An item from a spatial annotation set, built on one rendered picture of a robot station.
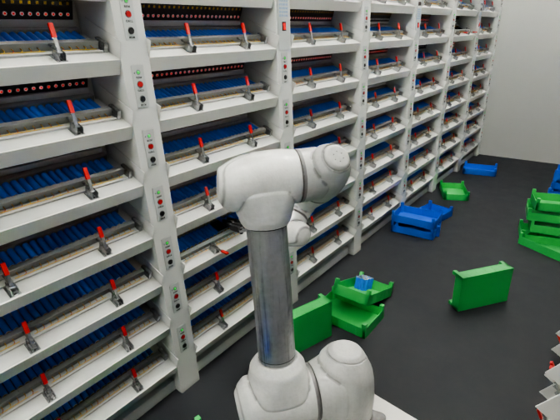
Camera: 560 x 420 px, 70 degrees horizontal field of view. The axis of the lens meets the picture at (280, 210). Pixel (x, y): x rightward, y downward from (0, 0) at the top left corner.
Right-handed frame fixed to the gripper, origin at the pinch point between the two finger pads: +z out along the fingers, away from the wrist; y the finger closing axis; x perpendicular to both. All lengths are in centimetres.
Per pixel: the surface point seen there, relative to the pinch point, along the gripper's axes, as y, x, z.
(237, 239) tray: -0.2, 7.7, -2.4
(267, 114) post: -29, -41, -3
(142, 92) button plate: 36, -56, -15
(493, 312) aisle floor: -93, 72, -79
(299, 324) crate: -9, 49, -23
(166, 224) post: 34.7, -12.4, -8.6
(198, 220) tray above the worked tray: 20.2, -8.8, -7.0
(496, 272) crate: -98, 51, -79
